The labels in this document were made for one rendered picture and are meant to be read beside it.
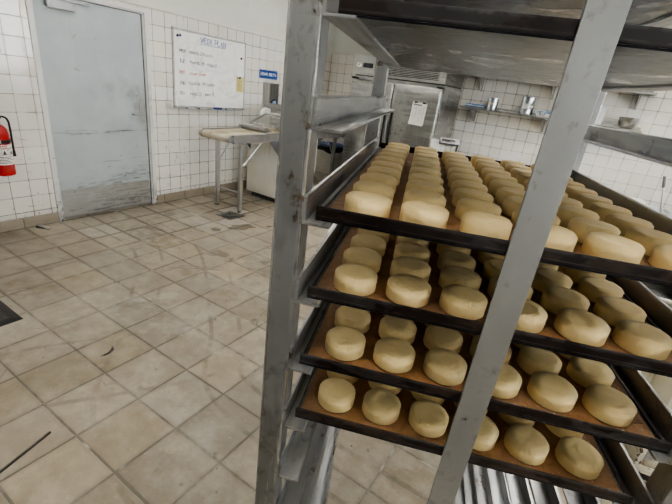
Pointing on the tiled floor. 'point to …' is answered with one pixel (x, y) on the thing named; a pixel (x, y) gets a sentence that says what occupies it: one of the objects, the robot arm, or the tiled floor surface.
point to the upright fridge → (414, 89)
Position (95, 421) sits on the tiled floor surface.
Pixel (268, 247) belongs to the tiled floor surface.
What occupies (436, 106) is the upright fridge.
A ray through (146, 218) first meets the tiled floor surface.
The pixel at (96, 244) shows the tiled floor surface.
